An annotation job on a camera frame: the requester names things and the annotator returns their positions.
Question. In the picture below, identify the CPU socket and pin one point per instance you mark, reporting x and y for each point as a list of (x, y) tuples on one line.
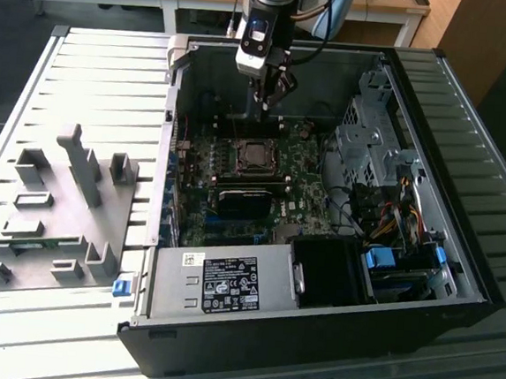
[(236, 169)]

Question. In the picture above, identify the metal drive cage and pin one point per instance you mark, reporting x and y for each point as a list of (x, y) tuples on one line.
[(358, 150)]

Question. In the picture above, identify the green motherboard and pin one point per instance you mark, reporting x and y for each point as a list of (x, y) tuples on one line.
[(306, 190)]

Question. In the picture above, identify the black graphics card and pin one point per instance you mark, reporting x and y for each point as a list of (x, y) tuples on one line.
[(243, 204)]

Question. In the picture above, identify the silver chipset heatsink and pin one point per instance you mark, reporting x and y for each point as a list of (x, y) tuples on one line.
[(285, 233)]

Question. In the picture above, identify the black fan shroud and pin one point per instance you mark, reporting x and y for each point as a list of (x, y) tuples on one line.
[(325, 271)]

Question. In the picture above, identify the blue disk carrier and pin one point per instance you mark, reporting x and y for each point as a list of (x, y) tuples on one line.
[(380, 257)]

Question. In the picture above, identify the wooden cabinet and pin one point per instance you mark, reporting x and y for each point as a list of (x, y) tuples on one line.
[(479, 36)]

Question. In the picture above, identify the silver power supply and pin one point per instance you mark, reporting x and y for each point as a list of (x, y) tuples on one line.
[(173, 289)]

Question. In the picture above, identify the blue plastic clip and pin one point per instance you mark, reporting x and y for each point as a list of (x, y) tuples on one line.
[(440, 254)]

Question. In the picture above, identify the blue case latch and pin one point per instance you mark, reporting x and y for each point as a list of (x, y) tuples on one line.
[(121, 288)]

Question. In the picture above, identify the black PC case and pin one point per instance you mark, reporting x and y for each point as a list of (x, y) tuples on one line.
[(265, 350)]

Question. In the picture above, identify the grey parts rack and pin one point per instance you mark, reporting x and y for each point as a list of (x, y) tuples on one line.
[(55, 225)]

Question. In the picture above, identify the green RAM stick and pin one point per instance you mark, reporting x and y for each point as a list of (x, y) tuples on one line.
[(31, 244)]

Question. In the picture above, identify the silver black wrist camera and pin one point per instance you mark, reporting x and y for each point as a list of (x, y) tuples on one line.
[(257, 35)]

